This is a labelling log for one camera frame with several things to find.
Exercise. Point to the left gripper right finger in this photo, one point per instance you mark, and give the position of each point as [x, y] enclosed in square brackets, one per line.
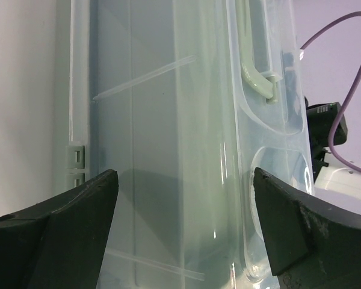
[310, 243]

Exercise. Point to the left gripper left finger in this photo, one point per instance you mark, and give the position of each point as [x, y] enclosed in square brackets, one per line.
[60, 242]

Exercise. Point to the green clear-lid tool box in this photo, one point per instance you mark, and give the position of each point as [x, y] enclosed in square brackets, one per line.
[184, 99]

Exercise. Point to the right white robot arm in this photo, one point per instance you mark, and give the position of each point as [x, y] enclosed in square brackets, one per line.
[329, 174]

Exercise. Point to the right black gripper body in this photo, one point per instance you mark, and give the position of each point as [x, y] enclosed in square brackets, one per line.
[320, 118]

